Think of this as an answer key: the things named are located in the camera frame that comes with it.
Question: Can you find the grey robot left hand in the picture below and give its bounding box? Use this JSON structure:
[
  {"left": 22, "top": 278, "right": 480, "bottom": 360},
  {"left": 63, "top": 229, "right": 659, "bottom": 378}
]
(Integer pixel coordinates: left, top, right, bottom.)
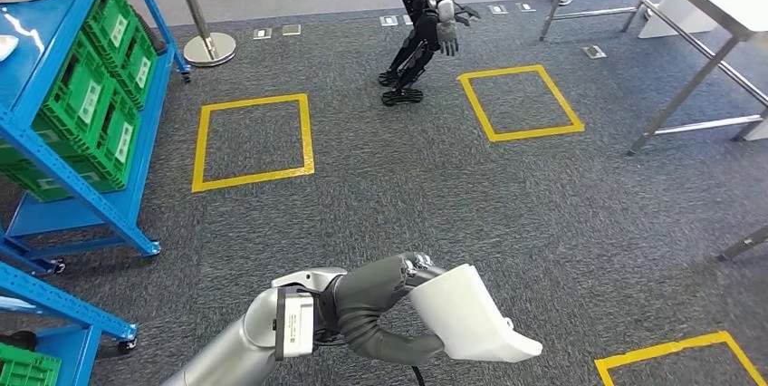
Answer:
[{"left": 332, "top": 253, "right": 448, "bottom": 366}]

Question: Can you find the yellow floor tape square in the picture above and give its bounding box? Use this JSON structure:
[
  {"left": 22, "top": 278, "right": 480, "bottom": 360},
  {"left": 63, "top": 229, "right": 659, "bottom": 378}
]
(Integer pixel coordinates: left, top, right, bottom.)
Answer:
[
  {"left": 456, "top": 64, "right": 586, "bottom": 143},
  {"left": 593, "top": 330, "right": 768, "bottom": 386}
]

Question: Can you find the green plastic crate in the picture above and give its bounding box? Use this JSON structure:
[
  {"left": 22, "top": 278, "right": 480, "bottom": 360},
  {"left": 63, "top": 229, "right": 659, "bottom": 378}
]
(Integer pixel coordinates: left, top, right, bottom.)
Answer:
[
  {"left": 82, "top": 0, "right": 136, "bottom": 66},
  {"left": 0, "top": 92, "right": 143, "bottom": 203},
  {"left": 113, "top": 23, "right": 159, "bottom": 111},
  {"left": 30, "top": 34, "right": 118, "bottom": 159},
  {"left": 0, "top": 343, "right": 62, "bottom": 386}
]

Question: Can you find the steel table leg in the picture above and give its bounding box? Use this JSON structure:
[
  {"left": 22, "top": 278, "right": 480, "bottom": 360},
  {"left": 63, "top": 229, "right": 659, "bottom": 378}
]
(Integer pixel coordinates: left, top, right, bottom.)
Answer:
[{"left": 716, "top": 224, "right": 768, "bottom": 263}]

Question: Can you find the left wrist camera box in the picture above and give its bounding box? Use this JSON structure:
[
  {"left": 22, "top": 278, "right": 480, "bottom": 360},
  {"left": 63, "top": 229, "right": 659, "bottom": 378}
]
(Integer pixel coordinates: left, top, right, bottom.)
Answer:
[{"left": 274, "top": 286, "right": 316, "bottom": 362}]

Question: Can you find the chrome stanchion post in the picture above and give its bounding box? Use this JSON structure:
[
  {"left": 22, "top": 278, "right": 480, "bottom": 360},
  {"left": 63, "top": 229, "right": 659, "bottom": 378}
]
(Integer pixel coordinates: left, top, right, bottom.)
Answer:
[{"left": 167, "top": 0, "right": 238, "bottom": 68}]

